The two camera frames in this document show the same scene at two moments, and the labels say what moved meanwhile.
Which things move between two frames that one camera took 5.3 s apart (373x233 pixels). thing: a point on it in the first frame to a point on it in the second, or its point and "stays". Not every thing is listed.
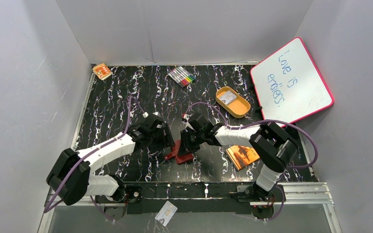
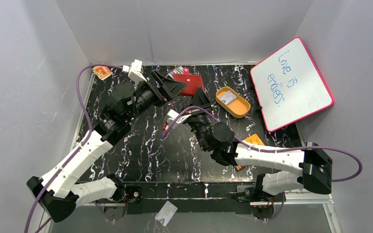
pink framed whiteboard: x=289 y=84 stays
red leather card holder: x=179 y=158 to x=193 y=81
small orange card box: x=102 y=71 stays
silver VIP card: x=166 y=213 stays
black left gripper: x=164 y=137 to x=158 y=88
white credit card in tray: x=228 y=97 stays
